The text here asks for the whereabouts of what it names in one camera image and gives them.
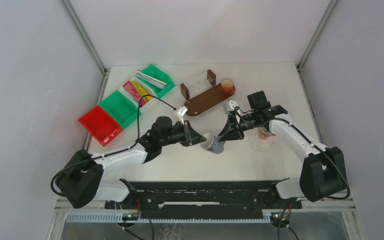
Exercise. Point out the aluminium frame post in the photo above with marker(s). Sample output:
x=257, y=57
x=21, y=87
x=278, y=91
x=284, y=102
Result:
x=77, y=23

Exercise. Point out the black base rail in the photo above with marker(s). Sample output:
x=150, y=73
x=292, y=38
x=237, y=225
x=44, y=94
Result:
x=207, y=200

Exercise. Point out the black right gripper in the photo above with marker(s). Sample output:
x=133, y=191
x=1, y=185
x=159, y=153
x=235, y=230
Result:
x=233, y=131

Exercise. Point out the green toothbrush bin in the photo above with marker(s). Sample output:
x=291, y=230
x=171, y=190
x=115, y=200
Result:
x=157, y=73

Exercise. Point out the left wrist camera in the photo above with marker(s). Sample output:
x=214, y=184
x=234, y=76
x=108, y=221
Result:
x=182, y=110

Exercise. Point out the pink toothbrush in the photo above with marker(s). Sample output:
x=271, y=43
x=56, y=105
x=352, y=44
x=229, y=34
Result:
x=152, y=83

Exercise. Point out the yellow toothpaste tube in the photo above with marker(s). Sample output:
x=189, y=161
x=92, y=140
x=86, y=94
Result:
x=143, y=92

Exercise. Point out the red cup bin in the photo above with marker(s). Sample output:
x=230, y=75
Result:
x=100, y=125

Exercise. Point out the green bin with rack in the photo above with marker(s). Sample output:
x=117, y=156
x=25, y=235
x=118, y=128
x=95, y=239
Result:
x=120, y=108

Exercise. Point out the brown oval wooden tray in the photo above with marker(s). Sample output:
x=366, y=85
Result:
x=207, y=99

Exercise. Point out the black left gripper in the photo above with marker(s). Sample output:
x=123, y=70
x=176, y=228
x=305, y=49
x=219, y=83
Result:
x=190, y=136

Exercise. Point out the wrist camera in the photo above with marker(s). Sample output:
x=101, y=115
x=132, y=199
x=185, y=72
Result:
x=182, y=110
x=229, y=106

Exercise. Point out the brown ceramic cup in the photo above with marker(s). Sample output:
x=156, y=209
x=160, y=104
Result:
x=227, y=86

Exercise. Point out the clear oval acrylic plate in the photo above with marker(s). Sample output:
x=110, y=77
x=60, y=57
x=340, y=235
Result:
x=259, y=144

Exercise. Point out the pink printed white mug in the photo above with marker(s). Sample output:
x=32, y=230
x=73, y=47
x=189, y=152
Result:
x=264, y=134

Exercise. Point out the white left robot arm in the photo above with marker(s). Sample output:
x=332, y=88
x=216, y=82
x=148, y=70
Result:
x=86, y=176

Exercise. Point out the grey handled white mug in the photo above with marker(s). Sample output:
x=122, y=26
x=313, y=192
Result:
x=212, y=144

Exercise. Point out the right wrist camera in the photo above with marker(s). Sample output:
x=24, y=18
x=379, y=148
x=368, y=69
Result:
x=229, y=106

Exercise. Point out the pink toothpaste tube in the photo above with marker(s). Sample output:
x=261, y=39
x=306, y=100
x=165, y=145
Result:
x=131, y=90

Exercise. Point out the clear acrylic organizer rack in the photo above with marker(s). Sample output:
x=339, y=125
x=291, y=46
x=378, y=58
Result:
x=198, y=84

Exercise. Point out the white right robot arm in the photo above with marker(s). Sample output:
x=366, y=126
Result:
x=323, y=172

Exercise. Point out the white toothpaste bin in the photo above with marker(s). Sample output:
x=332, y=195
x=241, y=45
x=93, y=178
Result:
x=148, y=104

